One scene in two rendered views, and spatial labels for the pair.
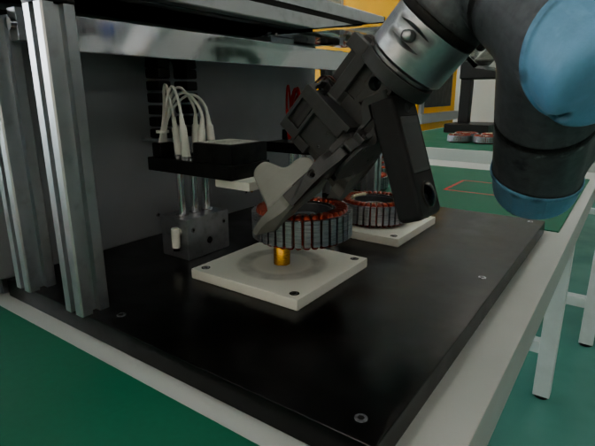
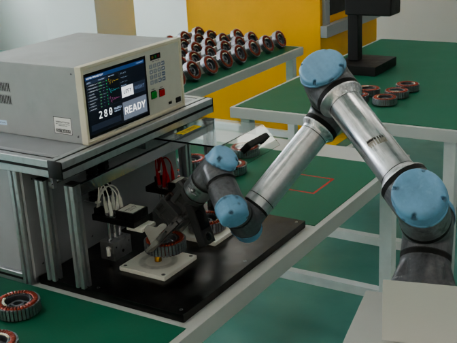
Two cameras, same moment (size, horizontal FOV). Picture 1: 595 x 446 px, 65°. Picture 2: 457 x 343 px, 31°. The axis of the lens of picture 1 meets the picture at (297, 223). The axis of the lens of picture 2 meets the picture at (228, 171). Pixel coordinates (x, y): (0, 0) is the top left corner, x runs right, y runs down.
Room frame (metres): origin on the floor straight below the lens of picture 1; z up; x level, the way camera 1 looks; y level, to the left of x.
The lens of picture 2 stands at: (-1.51, -0.10, 1.73)
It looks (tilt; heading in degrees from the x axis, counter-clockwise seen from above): 19 degrees down; 358
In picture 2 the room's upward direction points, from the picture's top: 3 degrees counter-clockwise
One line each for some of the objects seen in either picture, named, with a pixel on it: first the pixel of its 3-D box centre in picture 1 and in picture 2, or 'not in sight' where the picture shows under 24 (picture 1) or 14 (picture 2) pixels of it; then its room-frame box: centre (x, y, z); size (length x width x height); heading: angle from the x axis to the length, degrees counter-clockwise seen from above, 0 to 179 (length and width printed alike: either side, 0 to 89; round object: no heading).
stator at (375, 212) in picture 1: (374, 208); (207, 222); (0.72, -0.12, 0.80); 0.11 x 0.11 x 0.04
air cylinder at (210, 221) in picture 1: (196, 230); (115, 246); (0.61, 0.14, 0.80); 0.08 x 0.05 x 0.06; 145
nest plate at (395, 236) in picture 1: (373, 223); (207, 230); (0.72, -0.12, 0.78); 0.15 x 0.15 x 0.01; 55
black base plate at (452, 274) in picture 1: (325, 251); (179, 250); (0.63, -0.04, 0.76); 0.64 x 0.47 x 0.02; 145
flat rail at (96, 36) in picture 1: (274, 55); (148, 156); (0.68, 0.03, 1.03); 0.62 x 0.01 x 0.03; 145
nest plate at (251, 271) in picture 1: (282, 267); (158, 262); (0.53, 0.02, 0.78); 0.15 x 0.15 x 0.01; 55
